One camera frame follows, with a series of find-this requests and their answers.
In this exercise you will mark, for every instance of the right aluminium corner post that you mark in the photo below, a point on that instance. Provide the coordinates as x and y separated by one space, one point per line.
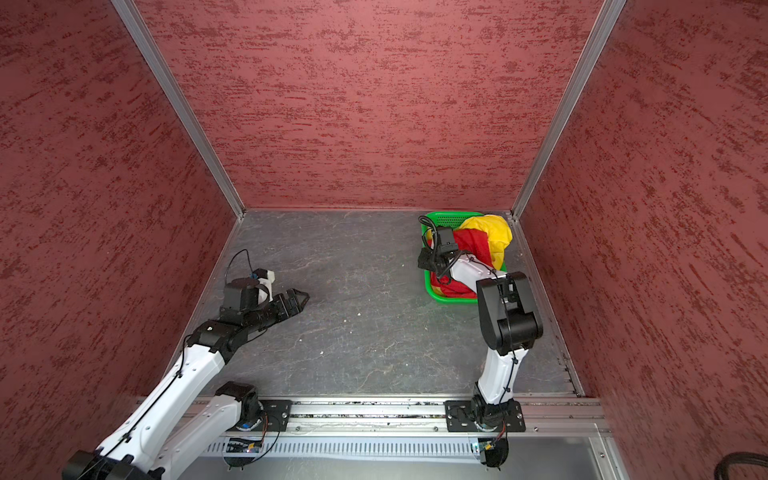
604 24

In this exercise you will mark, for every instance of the aluminium corner post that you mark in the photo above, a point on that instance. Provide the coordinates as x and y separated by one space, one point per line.
137 28
604 24

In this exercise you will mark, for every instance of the right small circuit board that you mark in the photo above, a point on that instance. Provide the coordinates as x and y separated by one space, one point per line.
494 453

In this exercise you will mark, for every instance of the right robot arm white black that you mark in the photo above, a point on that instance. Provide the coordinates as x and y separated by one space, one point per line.
507 322

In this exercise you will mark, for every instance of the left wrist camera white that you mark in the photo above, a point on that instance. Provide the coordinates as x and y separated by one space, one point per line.
265 279

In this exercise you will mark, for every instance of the aluminium mounting rail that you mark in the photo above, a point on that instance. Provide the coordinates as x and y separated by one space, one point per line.
425 416

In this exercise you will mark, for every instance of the green plastic basket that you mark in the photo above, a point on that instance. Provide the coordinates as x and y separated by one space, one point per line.
452 219

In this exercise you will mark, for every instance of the left small circuit board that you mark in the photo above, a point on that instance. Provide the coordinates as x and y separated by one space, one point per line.
243 446

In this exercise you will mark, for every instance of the red shorts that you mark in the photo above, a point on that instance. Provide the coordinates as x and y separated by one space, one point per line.
473 241

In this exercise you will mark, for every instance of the slotted cable duct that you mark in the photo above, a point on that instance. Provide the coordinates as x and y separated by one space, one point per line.
440 449

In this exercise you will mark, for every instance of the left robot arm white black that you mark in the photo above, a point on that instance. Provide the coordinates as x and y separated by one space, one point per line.
151 444

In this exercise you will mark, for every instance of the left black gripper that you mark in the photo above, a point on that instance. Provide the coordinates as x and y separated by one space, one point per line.
296 308

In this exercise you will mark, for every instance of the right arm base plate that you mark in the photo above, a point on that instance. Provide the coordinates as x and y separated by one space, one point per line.
477 416

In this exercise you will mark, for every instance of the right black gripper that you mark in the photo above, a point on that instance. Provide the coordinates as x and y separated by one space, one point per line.
423 260

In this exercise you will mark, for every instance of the yellow shorts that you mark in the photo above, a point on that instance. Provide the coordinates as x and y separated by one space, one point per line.
498 232

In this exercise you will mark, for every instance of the small circuit board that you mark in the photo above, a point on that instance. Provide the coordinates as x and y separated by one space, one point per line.
494 453
243 446

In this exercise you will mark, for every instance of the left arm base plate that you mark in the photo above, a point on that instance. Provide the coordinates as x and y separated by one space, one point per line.
264 415

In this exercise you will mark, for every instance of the left aluminium corner post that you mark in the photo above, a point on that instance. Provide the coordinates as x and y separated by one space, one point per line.
137 28

